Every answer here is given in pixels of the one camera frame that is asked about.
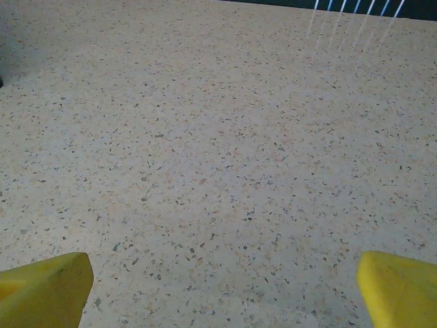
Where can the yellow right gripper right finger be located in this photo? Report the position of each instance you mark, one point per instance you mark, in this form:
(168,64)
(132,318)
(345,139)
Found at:
(399,294)

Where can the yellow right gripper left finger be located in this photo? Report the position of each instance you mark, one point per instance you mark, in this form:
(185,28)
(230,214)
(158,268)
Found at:
(41,294)

